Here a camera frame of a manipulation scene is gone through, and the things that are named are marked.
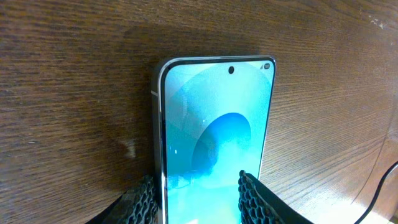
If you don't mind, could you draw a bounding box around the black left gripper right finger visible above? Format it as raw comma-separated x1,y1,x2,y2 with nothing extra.
238,170,312,224

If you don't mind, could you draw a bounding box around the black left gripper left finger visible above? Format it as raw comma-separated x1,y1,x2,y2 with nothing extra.
86,175,158,224

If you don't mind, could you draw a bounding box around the blue screen Galaxy smartphone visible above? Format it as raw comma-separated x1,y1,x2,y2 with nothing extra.
151,55,277,223

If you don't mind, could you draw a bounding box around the black USB charging cable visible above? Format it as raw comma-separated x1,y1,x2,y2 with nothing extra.
353,161,398,224

